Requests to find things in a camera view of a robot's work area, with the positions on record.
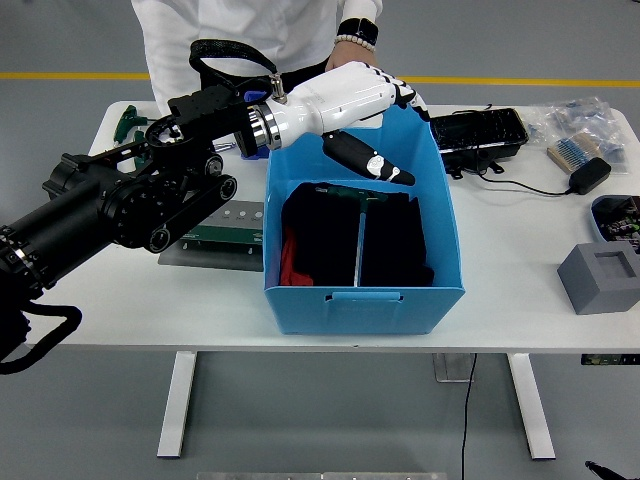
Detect white table leg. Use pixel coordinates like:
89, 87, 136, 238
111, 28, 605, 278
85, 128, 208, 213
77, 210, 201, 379
156, 351, 198, 459
506, 352, 556, 461

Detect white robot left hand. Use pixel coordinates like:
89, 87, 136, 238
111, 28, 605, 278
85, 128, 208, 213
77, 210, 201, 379
272, 61, 431, 188

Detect black adapter cable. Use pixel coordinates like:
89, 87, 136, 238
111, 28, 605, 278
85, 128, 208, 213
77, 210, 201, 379
452, 103, 571, 197

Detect light blue parts tray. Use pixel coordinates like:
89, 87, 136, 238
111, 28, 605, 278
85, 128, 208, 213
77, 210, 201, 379
589, 194, 640, 246

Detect long green T-handle wrench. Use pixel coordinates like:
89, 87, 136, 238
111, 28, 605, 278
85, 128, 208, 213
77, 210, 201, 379
113, 104, 161, 145

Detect person's left hand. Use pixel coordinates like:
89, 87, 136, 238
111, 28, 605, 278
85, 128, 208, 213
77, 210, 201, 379
324, 39, 381, 73

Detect red cloth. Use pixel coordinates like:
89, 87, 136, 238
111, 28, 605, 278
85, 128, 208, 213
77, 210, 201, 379
278, 225, 315, 287

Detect grey block with recess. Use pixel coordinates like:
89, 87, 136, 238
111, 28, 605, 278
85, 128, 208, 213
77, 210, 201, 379
556, 242, 640, 316

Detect white bead bracelet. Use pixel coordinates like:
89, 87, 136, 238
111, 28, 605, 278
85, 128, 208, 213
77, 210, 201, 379
333, 33, 377, 53

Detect black gridded plastic tray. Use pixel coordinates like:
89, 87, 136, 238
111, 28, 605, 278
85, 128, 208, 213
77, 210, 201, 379
430, 107, 530, 162

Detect green T-handle hex wrench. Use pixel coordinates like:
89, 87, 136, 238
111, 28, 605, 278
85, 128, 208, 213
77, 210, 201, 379
131, 128, 237, 166

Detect black floor cable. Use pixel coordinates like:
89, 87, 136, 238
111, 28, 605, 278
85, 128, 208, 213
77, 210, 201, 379
459, 353, 478, 480

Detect black table control panel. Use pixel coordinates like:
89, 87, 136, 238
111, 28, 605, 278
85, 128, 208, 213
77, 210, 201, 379
580, 353, 640, 367

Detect blue resistor strip bundle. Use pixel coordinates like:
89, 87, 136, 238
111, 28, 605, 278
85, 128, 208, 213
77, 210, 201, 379
545, 132, 602, 174

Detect person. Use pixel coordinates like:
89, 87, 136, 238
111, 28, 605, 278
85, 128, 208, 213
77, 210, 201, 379
130, 0, 384, 117

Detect black smartwatch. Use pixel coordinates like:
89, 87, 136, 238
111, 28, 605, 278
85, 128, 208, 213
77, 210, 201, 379
337, 17, 380, 45

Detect black cloth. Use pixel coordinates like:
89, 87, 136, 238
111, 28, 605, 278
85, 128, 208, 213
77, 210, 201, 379
279, 182, 435, 289

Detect clear plastic parts bag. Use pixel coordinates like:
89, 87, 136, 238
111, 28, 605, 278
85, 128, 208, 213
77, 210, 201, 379
524, 97, 632, 176

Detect black power adapter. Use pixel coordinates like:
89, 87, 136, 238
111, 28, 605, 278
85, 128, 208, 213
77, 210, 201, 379
564, 157, 613, 196

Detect green silver wrench stand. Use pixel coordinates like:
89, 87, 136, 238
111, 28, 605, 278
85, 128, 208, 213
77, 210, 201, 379
158, 199, 265, 274

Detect small dark blue bin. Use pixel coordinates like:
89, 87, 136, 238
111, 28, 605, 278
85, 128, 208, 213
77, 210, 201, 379
239, 88, 272, 161

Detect large green T-handle wrench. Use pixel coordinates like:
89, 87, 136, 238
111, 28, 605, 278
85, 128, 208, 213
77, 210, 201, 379
314, 183, 390, 289

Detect grey bracket under table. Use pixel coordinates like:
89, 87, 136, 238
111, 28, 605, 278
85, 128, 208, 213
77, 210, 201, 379
432, 353, 475, 384

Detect dark electronic parts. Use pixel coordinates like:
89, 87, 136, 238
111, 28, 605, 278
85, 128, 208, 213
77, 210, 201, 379
594, 196, 640, 247

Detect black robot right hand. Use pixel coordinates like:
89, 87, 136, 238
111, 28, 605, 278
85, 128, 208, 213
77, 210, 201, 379
584, 459, 627, 480

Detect large blue plastic box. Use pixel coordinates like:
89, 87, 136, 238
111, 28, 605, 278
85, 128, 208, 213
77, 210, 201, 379
262, 102, 467, 336

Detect black box with mounting tabs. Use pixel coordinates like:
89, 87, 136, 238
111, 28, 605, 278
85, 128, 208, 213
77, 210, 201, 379
443, 147, 507, 180

